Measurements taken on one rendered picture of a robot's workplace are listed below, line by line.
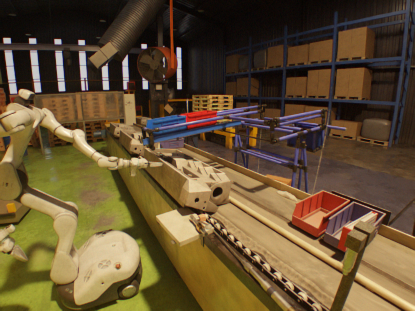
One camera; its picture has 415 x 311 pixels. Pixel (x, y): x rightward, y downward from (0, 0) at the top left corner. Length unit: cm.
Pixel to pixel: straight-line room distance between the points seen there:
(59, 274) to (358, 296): 178
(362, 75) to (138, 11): 889
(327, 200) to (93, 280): 168
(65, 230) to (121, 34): 749
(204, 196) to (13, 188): 116
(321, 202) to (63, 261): 184
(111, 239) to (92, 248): 17
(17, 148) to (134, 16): 763
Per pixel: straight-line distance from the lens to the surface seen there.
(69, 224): 163
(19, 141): 154
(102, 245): 201
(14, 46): 1369
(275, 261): 110
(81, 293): 179
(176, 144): 312
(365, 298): 108
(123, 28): 854
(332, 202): 155
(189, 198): 123
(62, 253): 175
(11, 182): 157
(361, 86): 1004
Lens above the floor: 147
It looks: 15 degrees down
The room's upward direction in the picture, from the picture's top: straight up
